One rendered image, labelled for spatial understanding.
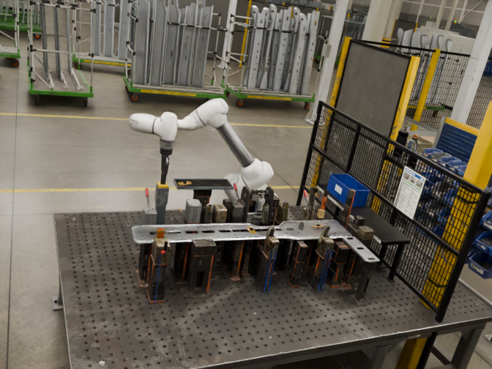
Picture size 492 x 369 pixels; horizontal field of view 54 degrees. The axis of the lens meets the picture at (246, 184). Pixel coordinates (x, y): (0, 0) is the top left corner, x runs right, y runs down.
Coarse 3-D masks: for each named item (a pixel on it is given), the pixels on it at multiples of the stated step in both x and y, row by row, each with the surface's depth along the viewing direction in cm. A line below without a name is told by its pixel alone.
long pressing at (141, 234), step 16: (176, 224) 286; (192, 224) 289; (208, 224) 293; (224, 224) 296; (240, 224) 300; (288, 224) 311; (304, 224) 315; (320, 224) 319; (336, 224) 323; (144, 240) 264; (176, 240) 270; (224, 240) 280
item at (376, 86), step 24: (360, 48) 539; (384, 48) 502; (360, 72) 538; (384, 72) 501; (408, 72) 466; (336, 96) 582; (360, 96) 538; (384, 96) 501; (408, 96) 471; (336, 120) 581; (360, 120) 539; (384, 120) 502; (336, 144) 582; (384, 144) 503; (336, 168) 583; (360, 168) 540
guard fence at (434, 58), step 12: (408, 48) 602; (420, 48) 609; (420, 60) 619; (432, 60) 626; (444, 60) 634; (456, 60) 641; (468, 60) 649; (432, 72) 630; (420, 96) 645; (456, 96) 667; (420, 108) 647; (432, 108) 659; (480, 108) 694
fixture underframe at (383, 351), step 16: (416, 336) 289; (464, 336) 314; (320, 352) 261; (336, 352) 266; (368, 352) 281; (384, 352) 283; (432, 352) 346; (464, 352) 319; (240, 368) 242; (256, 368) 248; (352, 368) 310; (368, 368) 288; (432, 368) 322; (448, 368) 325; (464, 368) 326
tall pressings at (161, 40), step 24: (144, 0) 899; (168, 0) 910; (144, 24) 893; (192, 24) 944; (144, 48) 909; (168, 48) 946; (192, 48) 955; (144, 72) 920; (168, 72) 961; (192, 72) 1002
